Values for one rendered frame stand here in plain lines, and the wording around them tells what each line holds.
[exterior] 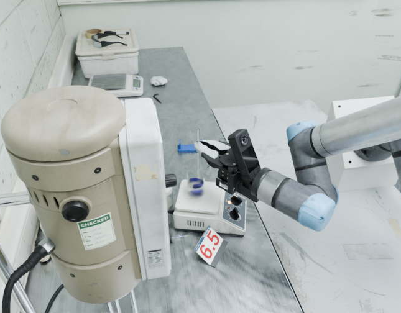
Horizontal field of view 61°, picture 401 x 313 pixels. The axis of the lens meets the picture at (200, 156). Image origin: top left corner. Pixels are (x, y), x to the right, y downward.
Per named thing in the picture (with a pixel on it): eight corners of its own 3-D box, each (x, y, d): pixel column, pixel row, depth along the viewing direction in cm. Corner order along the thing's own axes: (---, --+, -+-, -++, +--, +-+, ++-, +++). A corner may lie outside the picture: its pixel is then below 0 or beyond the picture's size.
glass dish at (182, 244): (181, 232, 96) (181, 227, 95) (196, 242, 94) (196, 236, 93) (168, 245, 93) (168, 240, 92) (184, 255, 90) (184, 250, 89)
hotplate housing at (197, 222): (245, 204, 105) (248, 185, 100) (244, 238, 95) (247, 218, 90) (175, 197, 107) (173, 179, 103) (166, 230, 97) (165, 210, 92)
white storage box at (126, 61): (135, 51, 208) (133, 26, 199) (142, 76, 179) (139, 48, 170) (83, 54, 202) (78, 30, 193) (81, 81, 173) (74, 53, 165)
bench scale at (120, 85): (143, 97, 161) (142, 87, 158) (86, 100, 158) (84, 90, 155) (143, 79, 176) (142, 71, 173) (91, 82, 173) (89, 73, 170)
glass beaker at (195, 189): (199, 203, 94) (199, 181, 89) (182, 196, 96) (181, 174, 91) (209, 190, 98) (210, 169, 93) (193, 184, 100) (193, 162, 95)
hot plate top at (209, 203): (221, 184, 101) (222, 182, 100) (218, 214, 91) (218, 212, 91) (181, 181, 102) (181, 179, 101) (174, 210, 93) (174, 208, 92)
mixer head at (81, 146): (174, 231, 49) (165, 72, 34) (187, 302, 41) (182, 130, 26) (69, 247, 47) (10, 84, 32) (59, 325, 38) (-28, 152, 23)
